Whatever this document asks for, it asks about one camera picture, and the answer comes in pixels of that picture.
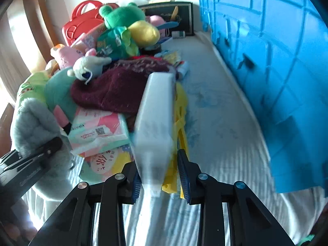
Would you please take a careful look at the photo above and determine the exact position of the red carrying case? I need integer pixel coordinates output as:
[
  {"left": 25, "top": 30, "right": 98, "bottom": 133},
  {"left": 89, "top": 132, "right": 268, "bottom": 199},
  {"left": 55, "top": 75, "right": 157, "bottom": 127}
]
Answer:
[{"left": 62, "top": 0, "right": 121, "bottom": 48}]

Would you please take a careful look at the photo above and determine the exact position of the small pink plush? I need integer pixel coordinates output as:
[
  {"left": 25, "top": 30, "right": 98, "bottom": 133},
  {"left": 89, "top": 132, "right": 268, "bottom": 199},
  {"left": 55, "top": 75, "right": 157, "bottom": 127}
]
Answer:
[{"left": 149, "top": 15, "right": 166, "bottom": 32}]

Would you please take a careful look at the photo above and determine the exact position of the small colourful packet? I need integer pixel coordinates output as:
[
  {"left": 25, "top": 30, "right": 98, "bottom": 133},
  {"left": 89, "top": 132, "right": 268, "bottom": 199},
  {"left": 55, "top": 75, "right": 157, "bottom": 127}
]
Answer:
[{"left": 154, "top": 51, "right": 182, "bottom": 66}]

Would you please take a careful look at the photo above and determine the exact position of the small white mouse plush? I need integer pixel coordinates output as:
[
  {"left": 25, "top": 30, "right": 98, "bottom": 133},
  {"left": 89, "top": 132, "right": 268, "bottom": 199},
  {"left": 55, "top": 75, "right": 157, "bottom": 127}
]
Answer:
[{"left": 67, "top": 56, "right": 112, "bottom": 85}]

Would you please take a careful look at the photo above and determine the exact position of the dark green frog plush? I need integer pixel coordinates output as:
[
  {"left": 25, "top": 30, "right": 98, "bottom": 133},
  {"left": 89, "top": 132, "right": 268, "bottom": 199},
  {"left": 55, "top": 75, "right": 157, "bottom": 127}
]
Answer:
[{"left": 99, "top": 2, "right": 161, "bottom": 45}]

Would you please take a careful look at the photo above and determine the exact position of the mint green tissue pack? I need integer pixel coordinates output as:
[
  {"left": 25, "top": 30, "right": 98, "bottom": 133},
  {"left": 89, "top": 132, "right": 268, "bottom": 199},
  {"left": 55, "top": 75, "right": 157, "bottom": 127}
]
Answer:
[{"left": 78, "top": 145, "right": 140, "bottom": 183}]

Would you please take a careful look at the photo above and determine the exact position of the maroon knitted hat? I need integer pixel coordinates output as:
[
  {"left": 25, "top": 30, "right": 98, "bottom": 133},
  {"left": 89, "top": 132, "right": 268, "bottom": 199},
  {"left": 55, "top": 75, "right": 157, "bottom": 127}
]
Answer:
[{"left": 70, "top": 58, "right": 178, "bottom": 116}]

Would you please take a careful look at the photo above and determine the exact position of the grey fluffy plush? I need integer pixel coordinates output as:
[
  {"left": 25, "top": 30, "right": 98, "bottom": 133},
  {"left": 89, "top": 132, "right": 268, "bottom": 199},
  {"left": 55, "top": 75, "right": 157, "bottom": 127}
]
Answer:
[{"left": 10, "top": 98, "right": 76, "bottom": 202}]

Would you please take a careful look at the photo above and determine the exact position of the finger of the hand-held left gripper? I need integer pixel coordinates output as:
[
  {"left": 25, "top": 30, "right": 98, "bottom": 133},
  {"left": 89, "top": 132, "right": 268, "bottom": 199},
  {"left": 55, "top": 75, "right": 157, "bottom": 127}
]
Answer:
[{"left": 0, "top": 137, "right": 63, "bottom": 171}]

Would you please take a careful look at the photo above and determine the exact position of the blue toothbrush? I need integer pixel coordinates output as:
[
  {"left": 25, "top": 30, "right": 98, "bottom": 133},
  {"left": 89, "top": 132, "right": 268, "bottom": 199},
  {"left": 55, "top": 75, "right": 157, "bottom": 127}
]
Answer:
[{"left": 155, "top": 21, "right": 180, "bottom": 30}]

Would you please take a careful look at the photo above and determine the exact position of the black box with gold print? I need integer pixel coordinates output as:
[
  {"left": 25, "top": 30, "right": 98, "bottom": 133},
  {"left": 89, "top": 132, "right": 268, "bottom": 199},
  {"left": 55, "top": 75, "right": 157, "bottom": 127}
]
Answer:
[{"left": 138, "top": 1, "right": 194, "bottom": 37}]

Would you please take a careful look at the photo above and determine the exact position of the white sheer curtain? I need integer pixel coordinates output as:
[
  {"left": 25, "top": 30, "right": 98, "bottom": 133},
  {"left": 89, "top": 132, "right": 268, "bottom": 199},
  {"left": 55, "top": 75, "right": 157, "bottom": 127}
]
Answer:
[{"left": 0, "top": 18, "right": 31, "bottom": 100}]

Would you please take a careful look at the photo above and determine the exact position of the teal plush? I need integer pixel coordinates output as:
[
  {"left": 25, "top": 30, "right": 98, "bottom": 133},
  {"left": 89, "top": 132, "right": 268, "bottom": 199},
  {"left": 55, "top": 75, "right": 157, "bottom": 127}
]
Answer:
[{"left": 44, "top": 67, "right": 79, "bottom": 116}]

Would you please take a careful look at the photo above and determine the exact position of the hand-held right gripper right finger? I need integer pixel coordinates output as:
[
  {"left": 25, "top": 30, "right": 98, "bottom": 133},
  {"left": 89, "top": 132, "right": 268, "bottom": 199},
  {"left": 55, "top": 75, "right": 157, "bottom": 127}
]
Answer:
[{"left": 177, "top": 149, "right": 295, "bottom": 246}]

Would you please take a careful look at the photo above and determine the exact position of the wooden headboard frame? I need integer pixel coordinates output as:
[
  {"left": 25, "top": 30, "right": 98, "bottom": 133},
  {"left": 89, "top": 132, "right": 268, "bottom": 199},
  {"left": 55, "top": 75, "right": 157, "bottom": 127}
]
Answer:
[{"left": 5, "top": 0, "right": 68, "bottom": 88}]

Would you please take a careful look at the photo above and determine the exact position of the white and green box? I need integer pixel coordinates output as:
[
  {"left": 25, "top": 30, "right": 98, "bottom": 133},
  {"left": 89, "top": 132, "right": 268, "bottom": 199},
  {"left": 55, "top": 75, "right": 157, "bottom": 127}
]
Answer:
[{"left": 133, "top": 72, "right": 177, "bottom": 198}]

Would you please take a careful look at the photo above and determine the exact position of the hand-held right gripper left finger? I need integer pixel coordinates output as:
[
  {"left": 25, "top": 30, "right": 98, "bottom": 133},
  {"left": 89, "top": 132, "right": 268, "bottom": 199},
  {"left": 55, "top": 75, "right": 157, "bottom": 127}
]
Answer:
[{"left": 29, "top": 162, "right": 142, "bottom": 246}]

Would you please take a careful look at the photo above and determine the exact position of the blue plastic storage crate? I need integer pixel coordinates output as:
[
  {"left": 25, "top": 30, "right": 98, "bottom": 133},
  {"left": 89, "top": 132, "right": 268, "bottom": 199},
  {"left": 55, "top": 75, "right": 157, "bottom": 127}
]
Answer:
[{"left": 197, "top": 0, "right": 328, "bottom": 194}]

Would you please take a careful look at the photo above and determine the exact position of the small white tube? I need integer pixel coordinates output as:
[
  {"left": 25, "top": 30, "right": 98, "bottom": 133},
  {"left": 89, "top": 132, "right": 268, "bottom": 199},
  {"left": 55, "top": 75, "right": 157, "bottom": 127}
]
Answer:
[{"left": 178, "top": 61, "right": 189, "bottom": 79}]

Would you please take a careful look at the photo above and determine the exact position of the pink pig plush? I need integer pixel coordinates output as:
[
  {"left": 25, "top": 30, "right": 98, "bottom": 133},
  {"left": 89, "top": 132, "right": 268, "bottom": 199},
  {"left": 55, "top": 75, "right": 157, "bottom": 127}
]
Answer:
[{"left": 50, "top": 44, "right": 96, "bottom": 69}]

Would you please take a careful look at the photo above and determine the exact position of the green plastic packet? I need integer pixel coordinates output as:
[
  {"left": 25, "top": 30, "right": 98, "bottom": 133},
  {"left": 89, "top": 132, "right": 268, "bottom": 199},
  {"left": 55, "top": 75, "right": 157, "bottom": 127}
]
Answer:
[{"left": 96, "top": 26, "right": 140, "bottom": 59}]

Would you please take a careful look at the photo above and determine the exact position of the yellow plastic item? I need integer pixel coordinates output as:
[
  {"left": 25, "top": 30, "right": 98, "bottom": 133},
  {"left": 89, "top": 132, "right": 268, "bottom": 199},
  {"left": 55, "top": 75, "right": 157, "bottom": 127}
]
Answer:
[{"left": 161, "top": 81, "right": 191, "bottom": 200}]

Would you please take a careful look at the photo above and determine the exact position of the person's left hand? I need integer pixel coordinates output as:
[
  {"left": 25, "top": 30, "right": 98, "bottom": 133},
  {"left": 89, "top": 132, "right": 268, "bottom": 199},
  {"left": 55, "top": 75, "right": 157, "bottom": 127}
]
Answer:
[{"left": 0, "top": 220, "right": 38, "bottom": 245}]

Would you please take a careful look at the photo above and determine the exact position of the pink and white tissue pack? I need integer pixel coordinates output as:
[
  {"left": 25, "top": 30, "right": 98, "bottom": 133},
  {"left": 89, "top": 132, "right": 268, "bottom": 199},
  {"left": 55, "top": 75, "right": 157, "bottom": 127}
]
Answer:
[{"left": 67, "top": 107, "right": 131, "bottom": 157}]

